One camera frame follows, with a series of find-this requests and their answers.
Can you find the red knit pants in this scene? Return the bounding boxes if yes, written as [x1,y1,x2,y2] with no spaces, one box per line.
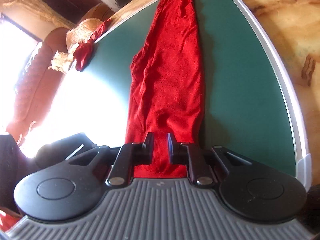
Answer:
[125,0,205,178]

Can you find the brown leather sofa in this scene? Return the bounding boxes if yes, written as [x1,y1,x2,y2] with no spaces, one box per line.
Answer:
[6,3,114,145]

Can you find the green table mat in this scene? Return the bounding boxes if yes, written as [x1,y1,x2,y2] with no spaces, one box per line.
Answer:
[57,0,312,193]

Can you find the cream lace cloth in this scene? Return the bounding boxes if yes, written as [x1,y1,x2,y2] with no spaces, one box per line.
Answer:
[48,43,79,74]

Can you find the crumpled red garment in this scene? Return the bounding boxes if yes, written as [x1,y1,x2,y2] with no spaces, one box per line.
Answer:
[73,18,112,72]

